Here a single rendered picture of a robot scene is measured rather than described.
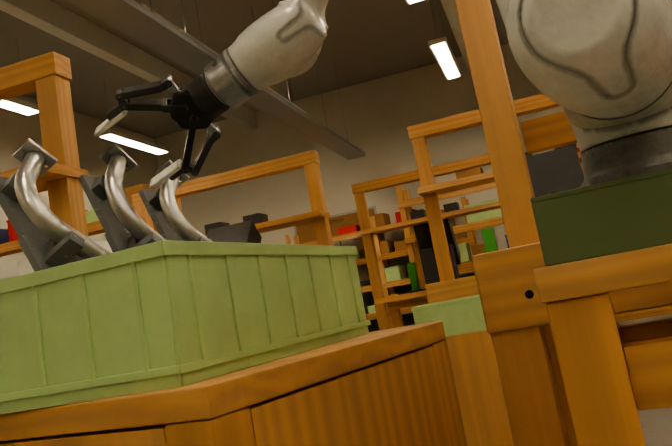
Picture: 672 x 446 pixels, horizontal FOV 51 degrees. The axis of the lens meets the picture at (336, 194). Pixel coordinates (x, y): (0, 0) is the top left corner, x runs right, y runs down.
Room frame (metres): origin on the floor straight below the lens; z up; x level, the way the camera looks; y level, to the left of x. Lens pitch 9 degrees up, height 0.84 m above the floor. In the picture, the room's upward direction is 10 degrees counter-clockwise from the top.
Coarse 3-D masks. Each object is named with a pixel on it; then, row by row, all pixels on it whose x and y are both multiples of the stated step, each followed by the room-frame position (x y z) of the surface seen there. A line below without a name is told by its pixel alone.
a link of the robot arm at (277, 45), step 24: (264, 24) 1.08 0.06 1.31; (288, 24) 1.07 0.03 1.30; (312, 24) 1.08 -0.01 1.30; (240, 48) 1.10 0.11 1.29; (264, 48) 1.08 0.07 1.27; (288, 48) 1.09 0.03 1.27; (312, 48) 1.11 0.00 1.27; (240, 72) 1.11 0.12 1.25; (264, 72) 1.11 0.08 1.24; (288, 72) 1.13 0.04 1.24
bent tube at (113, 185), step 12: (108, 156) 1.23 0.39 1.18; (120, 156) 1.22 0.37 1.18; (108, 168) 1.19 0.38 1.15; (120, 168) 1.20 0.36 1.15; (132, 168) 1.25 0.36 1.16; (108, 180) 1.16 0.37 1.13; (120, 180) 1.17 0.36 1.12; (108, 192) 1.15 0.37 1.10; (120, 192) 1.16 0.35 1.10; (120, 204) 1.15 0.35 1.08; (120, 216) 1.15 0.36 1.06; (132, 216) 1.15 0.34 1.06; (132, 228) 1.16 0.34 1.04; (144, 228) 1.17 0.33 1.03
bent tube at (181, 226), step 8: (168, 160) 1.40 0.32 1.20; (160, 168) 1.40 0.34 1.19; (184, 176) 1.42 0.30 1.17; (168, 184) 1.36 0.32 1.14; (176, 184) 1.38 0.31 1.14; (160, 192) 1.35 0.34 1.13; (168, 192) 1.34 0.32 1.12; (160, 200) 1.34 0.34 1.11; (168, 200) 1.33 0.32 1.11; (168, 208) 1.32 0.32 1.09; (176, 208) 1.33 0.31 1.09; (168, 216) 1.32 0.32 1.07; (176, 216) 1.32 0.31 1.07; (176, 224) 1.32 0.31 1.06; (184, 224) 1.33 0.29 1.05; (176, 232) 1.33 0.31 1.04; (184, 232) 1.33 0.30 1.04; (192, 232) 1.33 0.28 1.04; (192, 240) 1.34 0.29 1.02; (208, 240) 1.36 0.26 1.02
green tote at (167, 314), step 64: (128, 256) 0.84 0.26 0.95; (192, 256) 0.88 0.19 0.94; (256, 256) 1.02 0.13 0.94; (320, 256) 1.23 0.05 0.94; (0, 320) 0.93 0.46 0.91; (64, 320) 0.89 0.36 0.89; (128, 320) 0.85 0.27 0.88; (192, 320) 0.86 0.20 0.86; (256, 320) 1.00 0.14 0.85; (320, 320) 1.18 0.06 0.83; (0, 384) 0.93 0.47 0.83; (64, 384) 0.89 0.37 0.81; (128, 384) 0.85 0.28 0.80
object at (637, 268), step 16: (608, 256) 0.79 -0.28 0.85; (624, 256) 0.78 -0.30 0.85; (640, 256) 0.78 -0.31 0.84; (656, 256) 0.77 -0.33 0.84; (544, 272) 0.81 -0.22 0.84; (560, 272) 0.81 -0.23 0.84; (576, 272) 0.80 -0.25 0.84; (592, 272) 0.80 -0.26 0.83; (608, 272) 0.79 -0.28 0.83; (624, 272) 0.79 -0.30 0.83; (640, 272) 0.78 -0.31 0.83; (656, 272) 0.78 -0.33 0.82; (544, 288) 0.81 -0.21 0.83; (560, 288) 0.81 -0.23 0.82; (576, 288) 0.80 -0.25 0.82; (592, 288) 0.80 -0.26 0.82; (608, 288) 0.79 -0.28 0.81; (624, 288) 0.79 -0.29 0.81
